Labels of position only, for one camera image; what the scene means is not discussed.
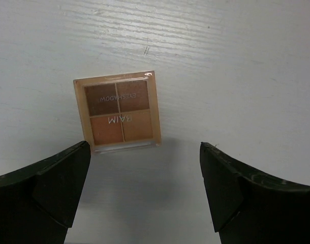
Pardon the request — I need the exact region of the four-colour eyeshadow palette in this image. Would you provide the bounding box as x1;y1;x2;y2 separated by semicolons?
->
73;71;162;154

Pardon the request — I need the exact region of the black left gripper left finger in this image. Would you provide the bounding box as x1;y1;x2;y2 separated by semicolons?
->
0;141;91;243

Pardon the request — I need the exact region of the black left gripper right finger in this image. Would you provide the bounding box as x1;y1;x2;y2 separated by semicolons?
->
200;142;310;243

